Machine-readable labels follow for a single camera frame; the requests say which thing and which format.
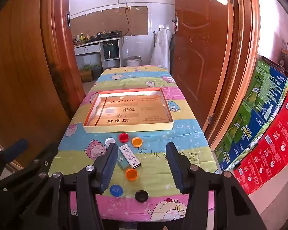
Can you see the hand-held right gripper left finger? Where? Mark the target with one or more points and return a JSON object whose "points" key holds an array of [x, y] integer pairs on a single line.
{"points": [[109, 169]]}

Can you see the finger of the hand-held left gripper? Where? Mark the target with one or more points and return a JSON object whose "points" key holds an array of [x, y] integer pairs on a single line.
{"points": [[14, 148], [36, 165]]}

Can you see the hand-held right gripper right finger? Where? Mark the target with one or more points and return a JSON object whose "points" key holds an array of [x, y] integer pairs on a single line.
{"points": [[175, 170]]}

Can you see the blue bottle cap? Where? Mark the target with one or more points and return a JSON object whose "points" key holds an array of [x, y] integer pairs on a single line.
{"points": [[116, 190]]}

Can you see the orange bottle cap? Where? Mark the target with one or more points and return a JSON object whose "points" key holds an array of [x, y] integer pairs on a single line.
{"points": [[131, 174], [137, 142]]}

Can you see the white cartoon lighter box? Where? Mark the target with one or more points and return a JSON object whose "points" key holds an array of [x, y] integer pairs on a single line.
{"points": [[129, 155]]}

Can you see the white bottle cap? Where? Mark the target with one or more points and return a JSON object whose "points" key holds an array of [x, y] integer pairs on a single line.
{"points": [[109, 140]]}

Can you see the red bottle cap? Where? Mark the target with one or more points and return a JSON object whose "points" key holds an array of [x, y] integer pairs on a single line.
{"points": [[123, 137]]}

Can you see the black bottle cap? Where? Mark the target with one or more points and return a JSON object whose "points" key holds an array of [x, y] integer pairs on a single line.
{"points": [[141, 196]]}

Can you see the orange-rimmed cardboard tray box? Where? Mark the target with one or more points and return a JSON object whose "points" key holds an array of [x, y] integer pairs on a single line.
{"points": [[134, 115]]}

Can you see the green beer carton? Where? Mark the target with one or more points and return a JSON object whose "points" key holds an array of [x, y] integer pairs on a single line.
{"points": [[242, 139], [266, 86]]}

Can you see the dark plant pot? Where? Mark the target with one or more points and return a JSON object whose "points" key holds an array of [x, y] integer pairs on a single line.
{"points": [[97, 71]]}

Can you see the wooden door jamb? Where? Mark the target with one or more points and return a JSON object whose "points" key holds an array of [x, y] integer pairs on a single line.
{"points": [[60, 52], [242, 52]]}

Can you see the white lidded bucket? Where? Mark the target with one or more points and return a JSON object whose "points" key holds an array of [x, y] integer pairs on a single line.
{"points": [[133, 61]]}

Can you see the dark green air fryer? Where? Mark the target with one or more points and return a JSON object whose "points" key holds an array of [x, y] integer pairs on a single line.
{"points": [[111, 50]]}

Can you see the brown wooden door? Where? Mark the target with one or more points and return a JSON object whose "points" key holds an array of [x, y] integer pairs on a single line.
{"points": [[196, 52]]}

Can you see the white kitchen cabinet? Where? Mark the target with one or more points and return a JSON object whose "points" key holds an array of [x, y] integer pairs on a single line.
{"points": [[91, 50]]}

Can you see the white plastic bag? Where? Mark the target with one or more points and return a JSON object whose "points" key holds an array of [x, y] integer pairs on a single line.
{"points": [[161, 48]]}

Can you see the black gas stove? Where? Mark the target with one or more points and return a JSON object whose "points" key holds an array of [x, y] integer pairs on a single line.
{"points": [[108, 34]]}

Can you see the brown cardboard wall sheet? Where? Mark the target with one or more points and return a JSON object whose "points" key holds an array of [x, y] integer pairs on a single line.
{"points": [[110, 24]]}

